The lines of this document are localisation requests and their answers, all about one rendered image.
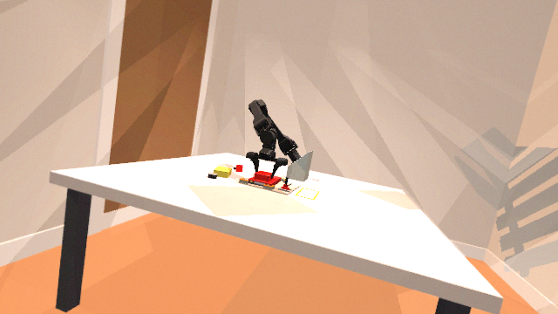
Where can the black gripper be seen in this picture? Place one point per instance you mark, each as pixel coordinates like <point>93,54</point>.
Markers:
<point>279,162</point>

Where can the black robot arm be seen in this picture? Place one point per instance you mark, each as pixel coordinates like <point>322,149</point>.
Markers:
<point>268,131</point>

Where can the yellow rectangular block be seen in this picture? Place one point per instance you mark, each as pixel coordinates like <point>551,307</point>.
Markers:
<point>223,172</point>

